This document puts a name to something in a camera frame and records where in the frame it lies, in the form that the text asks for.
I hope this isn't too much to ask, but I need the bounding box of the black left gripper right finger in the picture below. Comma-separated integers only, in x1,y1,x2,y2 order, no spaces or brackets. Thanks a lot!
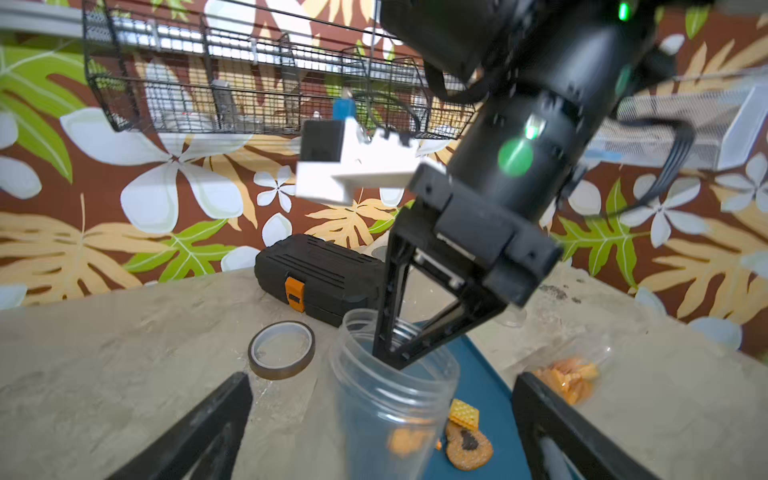
511,372,656,479

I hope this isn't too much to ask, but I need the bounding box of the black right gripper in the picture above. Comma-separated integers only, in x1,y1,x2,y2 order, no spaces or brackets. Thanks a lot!
373,163,563,370

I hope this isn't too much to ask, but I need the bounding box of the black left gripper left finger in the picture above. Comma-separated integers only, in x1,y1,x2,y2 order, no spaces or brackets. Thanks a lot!
110,372,253,479

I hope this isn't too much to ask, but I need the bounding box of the clear jar with cookies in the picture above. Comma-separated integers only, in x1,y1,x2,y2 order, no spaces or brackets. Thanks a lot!
523,334,615,406

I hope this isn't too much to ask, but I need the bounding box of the round brown cookie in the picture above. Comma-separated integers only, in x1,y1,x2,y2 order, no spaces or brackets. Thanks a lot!
445,421,494,471

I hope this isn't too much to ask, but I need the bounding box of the yellow rectangular cracker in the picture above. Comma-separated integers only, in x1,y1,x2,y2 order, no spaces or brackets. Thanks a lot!
449,398,480,431

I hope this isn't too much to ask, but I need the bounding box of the clear plastic cookie jar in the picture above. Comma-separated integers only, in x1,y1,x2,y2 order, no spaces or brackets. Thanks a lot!
331,309,460,479

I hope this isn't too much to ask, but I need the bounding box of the orange fish-shaped cookie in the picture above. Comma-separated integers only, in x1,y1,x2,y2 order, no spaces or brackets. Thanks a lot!
387,427,442,458

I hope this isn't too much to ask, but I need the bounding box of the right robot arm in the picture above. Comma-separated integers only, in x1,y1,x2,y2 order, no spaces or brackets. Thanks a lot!
373,1,675,369

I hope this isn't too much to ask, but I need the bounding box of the black plastic tool case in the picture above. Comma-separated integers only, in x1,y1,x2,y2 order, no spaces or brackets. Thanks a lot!
254,234,384,327

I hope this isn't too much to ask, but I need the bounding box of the teal plastic tray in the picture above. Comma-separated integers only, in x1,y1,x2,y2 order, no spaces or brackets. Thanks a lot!
423,337,531,479

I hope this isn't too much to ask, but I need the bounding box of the clear jar lid ring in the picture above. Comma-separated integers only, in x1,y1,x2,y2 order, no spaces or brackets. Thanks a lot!
247,320,317,382

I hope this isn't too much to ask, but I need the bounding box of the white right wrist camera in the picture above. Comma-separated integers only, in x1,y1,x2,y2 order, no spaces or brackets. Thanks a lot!
295,97,449,206

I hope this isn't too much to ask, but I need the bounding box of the black wire basket centre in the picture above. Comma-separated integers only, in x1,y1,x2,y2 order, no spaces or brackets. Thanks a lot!
82,1,474,140

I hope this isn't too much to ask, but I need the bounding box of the aluminium frame back bar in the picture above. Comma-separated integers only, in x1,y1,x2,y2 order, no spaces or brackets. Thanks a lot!
1,1,82,38

